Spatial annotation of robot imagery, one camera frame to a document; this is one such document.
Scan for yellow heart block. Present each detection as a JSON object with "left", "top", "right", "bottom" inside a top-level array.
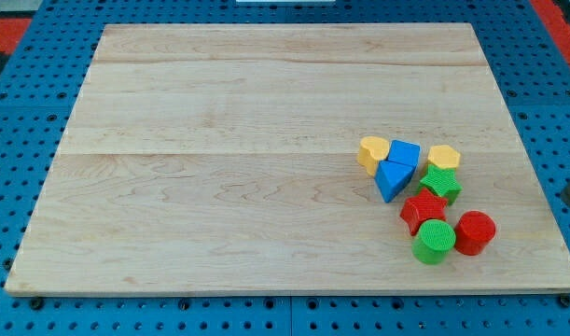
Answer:
[{"left": 356, "top": 136, "right": 390, "bottom": 176}]

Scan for blue cube block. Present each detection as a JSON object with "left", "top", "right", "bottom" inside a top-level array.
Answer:
[{"left": 387, "top": 140, "right": 421, "bottom": 168}]

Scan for light wooden board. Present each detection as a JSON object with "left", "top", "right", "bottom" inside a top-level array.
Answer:
[{"left": 5, "top": 23, "right": 570, "bottom": 297}]

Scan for blue triangle block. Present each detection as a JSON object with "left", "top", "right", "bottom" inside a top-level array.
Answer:
[{"left": 374, "top": 161, "right": 414, "bottom": 203}]

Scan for red star block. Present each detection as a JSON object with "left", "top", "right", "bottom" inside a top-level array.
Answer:
[{"left": 400, "top": 188, "right": 448, "bottom": 236}]

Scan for green star block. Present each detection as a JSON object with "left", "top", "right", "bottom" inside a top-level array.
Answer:
[{"left": 416, "top": 164, "right": 463, "bottom": 206}]

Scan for yellow hexagon block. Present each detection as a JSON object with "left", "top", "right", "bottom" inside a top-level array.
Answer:
[{"left": 427, "top": 145, "right": 461, "bottom": 169}]

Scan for green cylinder block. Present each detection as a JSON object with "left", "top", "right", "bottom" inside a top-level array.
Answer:
[{"left": 411, "top": 219, "right": 456, "bottom": 265}]

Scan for red cylinder block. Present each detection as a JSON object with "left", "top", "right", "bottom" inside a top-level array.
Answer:
[{"left": 454, "top": 210, "right": 496, "bottom": 256}]

